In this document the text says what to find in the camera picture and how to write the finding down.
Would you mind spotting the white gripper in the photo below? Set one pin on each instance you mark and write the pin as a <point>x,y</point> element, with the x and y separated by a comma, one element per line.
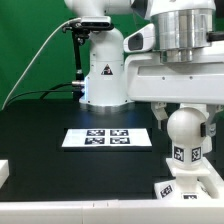
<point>198,82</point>

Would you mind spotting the white lamp bulb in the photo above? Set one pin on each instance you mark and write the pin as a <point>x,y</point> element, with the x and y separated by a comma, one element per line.
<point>184,130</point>

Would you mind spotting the white lamp base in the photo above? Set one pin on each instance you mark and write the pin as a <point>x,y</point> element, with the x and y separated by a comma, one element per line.
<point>185,184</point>

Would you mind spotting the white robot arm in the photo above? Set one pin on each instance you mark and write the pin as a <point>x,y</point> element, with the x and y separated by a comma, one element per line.
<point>177,57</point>

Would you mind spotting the white lamp shade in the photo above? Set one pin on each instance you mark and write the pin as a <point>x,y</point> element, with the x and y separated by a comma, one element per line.
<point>207,143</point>

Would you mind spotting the white marker sheet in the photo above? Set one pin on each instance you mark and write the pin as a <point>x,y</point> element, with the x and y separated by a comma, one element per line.
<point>106,137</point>

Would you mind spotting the white left fence block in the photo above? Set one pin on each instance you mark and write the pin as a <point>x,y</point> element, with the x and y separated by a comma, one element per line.
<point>4,171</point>

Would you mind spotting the white front fence rail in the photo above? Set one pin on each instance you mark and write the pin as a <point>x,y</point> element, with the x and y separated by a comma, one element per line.
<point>113,212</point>

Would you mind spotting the black camera on stand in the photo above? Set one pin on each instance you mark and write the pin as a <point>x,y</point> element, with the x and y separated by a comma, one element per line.
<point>80,29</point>

